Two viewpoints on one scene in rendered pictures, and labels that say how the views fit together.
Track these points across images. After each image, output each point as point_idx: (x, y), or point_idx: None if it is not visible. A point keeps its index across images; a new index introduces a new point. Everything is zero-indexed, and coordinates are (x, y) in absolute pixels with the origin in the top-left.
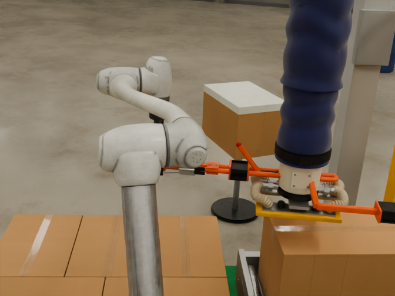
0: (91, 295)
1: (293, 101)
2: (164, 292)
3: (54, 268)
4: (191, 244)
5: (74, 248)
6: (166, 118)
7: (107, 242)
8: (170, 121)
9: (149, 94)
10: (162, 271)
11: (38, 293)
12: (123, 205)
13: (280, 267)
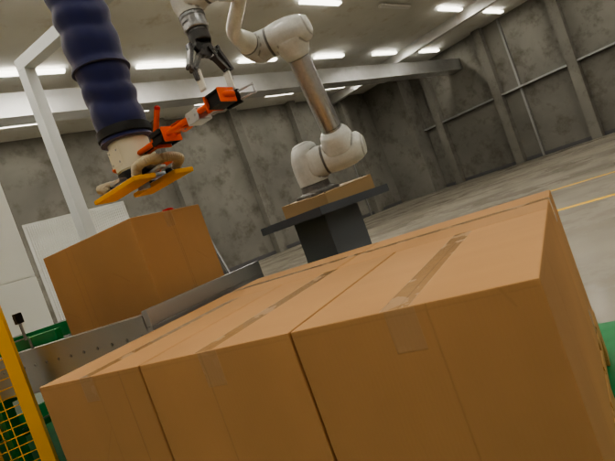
0: (364, 254)
1: (130, 77)
2: (279, 280)
3: (407, 251)
4: (169, 330)
5: (359, 276)
6: (242, 31)
7: (292, 298)
8: (251, 32)
9: (203, 9)
10: (255, 294)
11: (436, 233)
12: (313, 63)
13: (201, 220)
